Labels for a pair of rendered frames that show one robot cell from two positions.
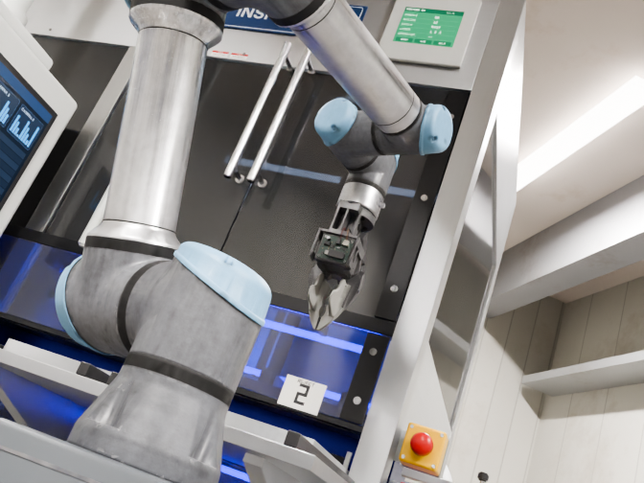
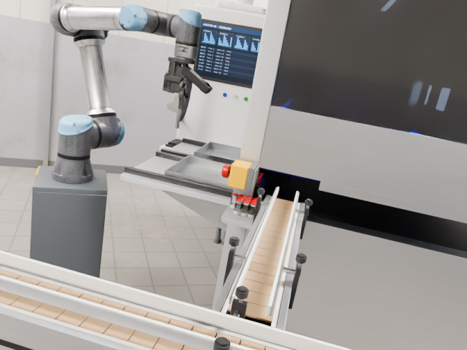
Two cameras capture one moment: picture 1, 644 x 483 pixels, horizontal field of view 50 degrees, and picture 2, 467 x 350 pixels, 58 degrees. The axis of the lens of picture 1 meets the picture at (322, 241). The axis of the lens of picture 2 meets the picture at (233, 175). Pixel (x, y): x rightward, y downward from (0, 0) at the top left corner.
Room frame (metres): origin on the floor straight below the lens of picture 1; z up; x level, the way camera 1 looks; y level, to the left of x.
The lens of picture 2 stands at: (0.99, -1.52, 1.35)
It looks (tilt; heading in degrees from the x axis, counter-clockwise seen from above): 16 degrees down; 78
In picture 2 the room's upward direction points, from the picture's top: 10 degrees clockwise
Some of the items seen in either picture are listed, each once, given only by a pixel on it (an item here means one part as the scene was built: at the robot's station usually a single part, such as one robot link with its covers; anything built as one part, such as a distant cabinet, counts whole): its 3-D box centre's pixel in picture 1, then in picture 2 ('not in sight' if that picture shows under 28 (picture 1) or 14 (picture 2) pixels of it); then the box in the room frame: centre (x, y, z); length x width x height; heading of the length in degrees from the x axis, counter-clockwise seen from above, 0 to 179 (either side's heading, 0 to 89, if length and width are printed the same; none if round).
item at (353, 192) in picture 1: (360, 205); (185, 52); (1.07, -0.04, 1.31); 0.08 x 0.08 x 0.05
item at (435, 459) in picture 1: (424, 449); (242, 174); (1.28, -0.31, 0.99); 0.08 x 0.07 x 0.07; 158
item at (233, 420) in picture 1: (265, 447); (219, 176); (1.26, -0.04, 0.90); 0.34 x 0.26 x 0.04; 158
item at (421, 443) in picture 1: (422, 445); (228, 171); (1.23, -0.30, 0.99); 0.04 x 0.04 x 0.04; 68
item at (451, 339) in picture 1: (467, 292); (447, 27); (1.73, -0.42, 1.50); 0.85 x 0.01 x 0.59; 158
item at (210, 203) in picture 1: (175, 150); not in sight; (1.55, 0.42, 1.50); 0.47 x 0.01 x 0.59; 68
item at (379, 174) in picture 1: (372, 167); (187, 28); (1.07, -0.04, 1.39); 0.09 x 0.08 x 0.11; 140
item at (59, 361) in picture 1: (109, 393); (238, 157); (1.38, 0.28, 0.90); 0.34 x 0.26 x 0.04; 158
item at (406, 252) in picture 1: (410, 239); not in sight; (1.30, -0.17, 1.40); 0.05 x 0.01 x 0.80; 68
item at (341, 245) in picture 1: (343, 242); (179, 76); (1.06, -0.04, 1.23); 0.09 x 0.08 x 0.12; 160
